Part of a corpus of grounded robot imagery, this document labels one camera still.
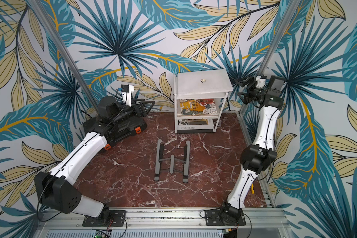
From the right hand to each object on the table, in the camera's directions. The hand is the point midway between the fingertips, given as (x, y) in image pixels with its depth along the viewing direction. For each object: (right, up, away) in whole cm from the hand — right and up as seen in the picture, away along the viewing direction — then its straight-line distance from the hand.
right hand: (220, 84), depth 78 cm
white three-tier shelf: (+10, -1, +38) cm, 39 cm away
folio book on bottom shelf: (-10, -22, +27) cm, 36 cm away
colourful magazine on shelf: (-10, -10, +17) cm, 22 cm away
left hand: (-36, -11, -8) cm, 39 cm away
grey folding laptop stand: (-26, -44, +9) cm, 52 cm away
